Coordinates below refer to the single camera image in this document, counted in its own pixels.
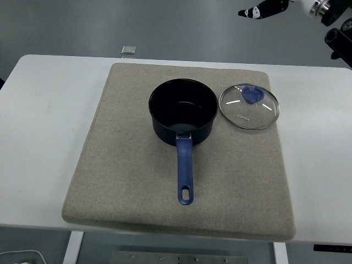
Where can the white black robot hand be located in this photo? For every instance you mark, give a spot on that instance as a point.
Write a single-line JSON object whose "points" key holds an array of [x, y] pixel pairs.
{"points": [[269, 8]]}

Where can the glass pot lid blue knob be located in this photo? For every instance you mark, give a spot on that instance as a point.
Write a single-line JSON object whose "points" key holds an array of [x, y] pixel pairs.
{"points": [[249, 94]]}

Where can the small silver floor plate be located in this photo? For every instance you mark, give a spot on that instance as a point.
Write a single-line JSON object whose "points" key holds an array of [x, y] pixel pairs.
{"points": [[128, 49]]}

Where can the beige fabric mat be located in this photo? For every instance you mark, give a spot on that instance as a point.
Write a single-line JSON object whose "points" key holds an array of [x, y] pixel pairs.
{"points": [[110, 165]]}

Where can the white table leg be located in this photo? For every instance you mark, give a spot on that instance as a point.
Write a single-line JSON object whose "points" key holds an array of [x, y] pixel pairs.
{"points": [[280, 254], [73, 247]]}

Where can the black box under table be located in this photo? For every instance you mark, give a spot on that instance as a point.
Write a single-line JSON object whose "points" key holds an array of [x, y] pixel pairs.
{"points": [[332, 248]]}

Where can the grey metal plate with screws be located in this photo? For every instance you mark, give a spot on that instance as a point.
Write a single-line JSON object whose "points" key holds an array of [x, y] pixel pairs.
{"points": [[178, 258]]}

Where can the dark object at table edge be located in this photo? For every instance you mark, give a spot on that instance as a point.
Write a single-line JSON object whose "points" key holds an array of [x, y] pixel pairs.
{"points": [[1, 83]]}

